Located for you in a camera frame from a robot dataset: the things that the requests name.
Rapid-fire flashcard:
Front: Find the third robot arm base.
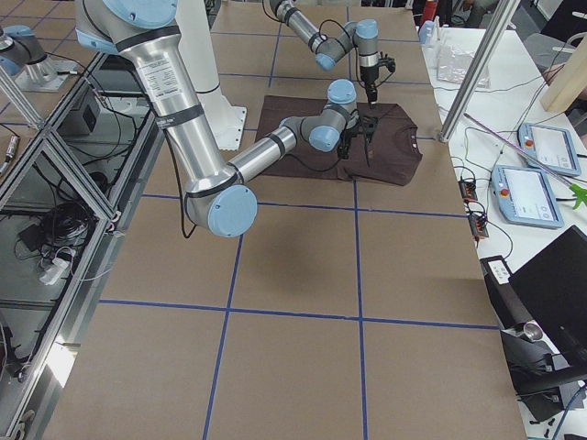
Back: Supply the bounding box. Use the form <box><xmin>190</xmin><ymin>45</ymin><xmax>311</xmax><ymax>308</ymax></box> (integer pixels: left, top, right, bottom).
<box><xmin>1</xmin><ymin>25</ymin><xmax>78</xmax><ymax>93</ymax></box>

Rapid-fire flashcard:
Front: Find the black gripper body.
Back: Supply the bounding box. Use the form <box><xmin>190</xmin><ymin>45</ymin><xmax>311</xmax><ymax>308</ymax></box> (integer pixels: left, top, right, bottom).
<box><xmin>360</xmin><ymin>65</ymin><xmax>379</xmax><ymax>92</ymax></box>
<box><xmin>339</xmin><ymin>129</ymin><xmax>358</xmax><ymax>148</ymax></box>

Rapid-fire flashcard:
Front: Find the near teach pendant tablet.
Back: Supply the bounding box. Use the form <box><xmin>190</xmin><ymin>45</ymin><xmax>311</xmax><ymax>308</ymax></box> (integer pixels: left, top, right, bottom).
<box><xmin>491</xmin><ymin>165</ymin><xmax>564</xmax><ymax>229</ymax></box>

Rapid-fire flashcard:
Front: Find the reacher grabber stick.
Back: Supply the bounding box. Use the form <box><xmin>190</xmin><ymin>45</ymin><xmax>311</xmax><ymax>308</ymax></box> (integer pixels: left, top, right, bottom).
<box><xmin>462</xmin><ymin>112</ymin><xmax>587</xmax><ymax>205</ymax></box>

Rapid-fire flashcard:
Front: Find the teach pendant tablet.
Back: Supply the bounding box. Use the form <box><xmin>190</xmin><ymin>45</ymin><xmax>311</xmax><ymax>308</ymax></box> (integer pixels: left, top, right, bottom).
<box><xmin>517</xmin><ymin>123</ymin><xmax>581</xmax><ymax>177</ymax></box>
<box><xmin>491</xmin><ymin>165</ymin><xmax>564</xmax><ymax>229</ymax></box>

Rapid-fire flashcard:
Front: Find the clear plastic bag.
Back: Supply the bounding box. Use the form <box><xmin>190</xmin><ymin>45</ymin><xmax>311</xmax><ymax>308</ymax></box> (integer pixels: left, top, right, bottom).
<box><xmin>433</xmin><ymin>45</ymin><xmax>475</xmax><ymax>90</ymax></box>

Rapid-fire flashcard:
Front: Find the black box with label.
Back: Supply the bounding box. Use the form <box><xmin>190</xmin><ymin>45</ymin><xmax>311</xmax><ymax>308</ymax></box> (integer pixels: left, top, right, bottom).
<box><xmin>480</xmin><ymin>256</ymin><xmax>532</xmax><ymax>331</ymax></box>

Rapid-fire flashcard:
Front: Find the black cable bundle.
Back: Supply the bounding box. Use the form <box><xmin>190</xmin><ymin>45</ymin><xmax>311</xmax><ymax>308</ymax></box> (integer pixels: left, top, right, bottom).
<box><xmin>13</xmin><ymin>201</ymin><xmax>97</xmax><ymax>276</ymax></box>

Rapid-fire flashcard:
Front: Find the aluminium frame rack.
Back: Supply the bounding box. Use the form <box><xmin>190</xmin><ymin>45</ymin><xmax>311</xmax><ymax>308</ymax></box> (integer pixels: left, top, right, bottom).
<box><xmin>1</xmin><ymin>55</ymin><xmax>162</xmax><ymax>439</ymax></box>

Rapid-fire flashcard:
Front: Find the far teach pendant tablet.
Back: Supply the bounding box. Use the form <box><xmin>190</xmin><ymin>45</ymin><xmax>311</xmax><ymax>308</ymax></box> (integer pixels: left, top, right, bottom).
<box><xmin>517</xmin><ymin>123</ymin><xmax>581</xmax><ymax>177</ymax></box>

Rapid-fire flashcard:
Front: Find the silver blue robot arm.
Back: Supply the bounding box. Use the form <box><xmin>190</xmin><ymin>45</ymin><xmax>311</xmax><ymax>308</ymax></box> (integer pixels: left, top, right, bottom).
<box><xmin>261</xmin><ymin>1</ymin><xmax>394</xmax><ymax>108</ymax></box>
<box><xmin>75</xmin><ymin>1</ymin><xmax>358</xmax><ymax>237</ymax></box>

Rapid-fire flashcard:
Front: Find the brown t-shirt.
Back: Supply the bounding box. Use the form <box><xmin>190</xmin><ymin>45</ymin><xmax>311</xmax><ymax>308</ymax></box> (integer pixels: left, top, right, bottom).
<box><xmin>264</xmin><ymin>103</ymin><xmax>422</xmax><ymax>186</ymax></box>

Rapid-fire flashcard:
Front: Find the aluminium frame post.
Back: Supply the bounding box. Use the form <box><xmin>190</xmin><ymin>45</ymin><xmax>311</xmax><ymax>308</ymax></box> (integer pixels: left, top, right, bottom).
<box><xmin>438</xmin><ymin>0</ymin><xmax>520</xmax><ymax>142</ymax></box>

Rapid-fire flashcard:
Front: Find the black laptop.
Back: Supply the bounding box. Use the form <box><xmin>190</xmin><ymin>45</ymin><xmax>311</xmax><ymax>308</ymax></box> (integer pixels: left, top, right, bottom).
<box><xmin>510</xmin><ymin>225</ymin><xmax>586</xmax><ymax>365</ymax></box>

